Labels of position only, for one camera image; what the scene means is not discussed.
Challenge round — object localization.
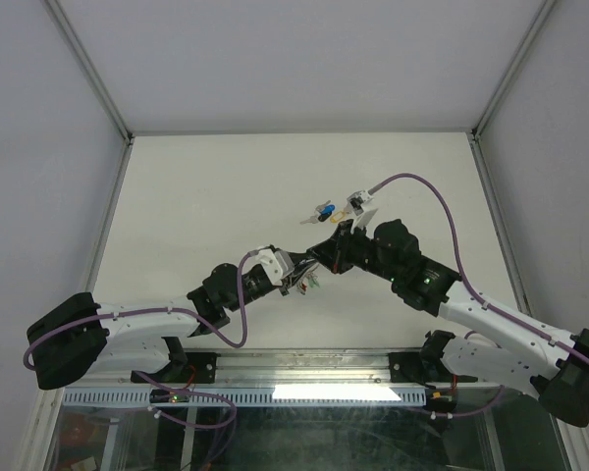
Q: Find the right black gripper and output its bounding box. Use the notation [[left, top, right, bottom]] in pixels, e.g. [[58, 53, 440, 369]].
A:
[[306, 219, 402, 286]]

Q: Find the keyring with tagged keys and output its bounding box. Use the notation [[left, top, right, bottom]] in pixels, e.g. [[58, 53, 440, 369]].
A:
[[279, 261, 320, 296]]

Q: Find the yellow tagged key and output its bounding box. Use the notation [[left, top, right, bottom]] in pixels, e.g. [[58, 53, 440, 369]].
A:
[[330, 210, 348, 224]]

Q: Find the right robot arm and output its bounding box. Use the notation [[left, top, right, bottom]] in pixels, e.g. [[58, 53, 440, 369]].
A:
[[307, 220, 589, 428]]

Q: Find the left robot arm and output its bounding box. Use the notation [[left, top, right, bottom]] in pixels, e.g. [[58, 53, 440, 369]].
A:
[[23, 246, 318, 391]]

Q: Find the black tagged key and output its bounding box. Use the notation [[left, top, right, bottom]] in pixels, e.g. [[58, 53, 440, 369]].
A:
[[300, 214, 329, 225]]

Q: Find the blue tagged key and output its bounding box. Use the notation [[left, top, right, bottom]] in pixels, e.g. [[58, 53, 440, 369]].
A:
[[315, 200, 335, 222]]

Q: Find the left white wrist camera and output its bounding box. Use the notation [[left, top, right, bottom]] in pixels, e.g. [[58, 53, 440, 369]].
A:
[[254, 246, 295, 287]]

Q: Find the aluminium mounting rail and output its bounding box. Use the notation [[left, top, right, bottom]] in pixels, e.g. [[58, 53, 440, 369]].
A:
[[43, 348, 521, 393]]

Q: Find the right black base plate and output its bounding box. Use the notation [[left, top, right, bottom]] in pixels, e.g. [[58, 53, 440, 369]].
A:
[[387, 350, 478, 389]]

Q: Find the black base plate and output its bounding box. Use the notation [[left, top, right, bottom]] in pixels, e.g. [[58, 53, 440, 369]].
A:
[[387, 350, 478, 389], [144, 351, 219, 385]]

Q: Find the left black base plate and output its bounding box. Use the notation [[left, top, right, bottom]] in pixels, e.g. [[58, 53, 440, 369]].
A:
[[144, 351, 219, 385]]

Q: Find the white slotted cable duct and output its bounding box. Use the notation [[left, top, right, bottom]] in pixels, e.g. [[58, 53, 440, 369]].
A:
[[63, 385, 426, 408]]

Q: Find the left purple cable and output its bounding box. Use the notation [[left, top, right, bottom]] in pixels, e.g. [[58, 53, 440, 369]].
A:
[[22, 250, 276, 431]]

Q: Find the purple cable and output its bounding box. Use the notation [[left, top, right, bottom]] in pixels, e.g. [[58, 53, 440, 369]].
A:
[[367, 172, 589, 421], [22, 250, 276, 431]]

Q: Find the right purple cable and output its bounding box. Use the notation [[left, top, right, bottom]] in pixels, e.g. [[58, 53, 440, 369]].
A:
[[367, 172, 589, 421]]

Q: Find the right aluminium frame post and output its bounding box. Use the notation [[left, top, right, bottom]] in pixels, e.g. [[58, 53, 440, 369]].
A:
[[470, 0, 560, 140]]

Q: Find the aluminium frame post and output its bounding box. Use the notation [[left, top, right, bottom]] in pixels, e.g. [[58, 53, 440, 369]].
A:
[[470, 0, 560, 140], [40, 0, 134, 143]]

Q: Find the left aluminium frame post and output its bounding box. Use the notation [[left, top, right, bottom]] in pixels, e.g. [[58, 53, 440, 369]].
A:
[[40, 0, 134, 143]]

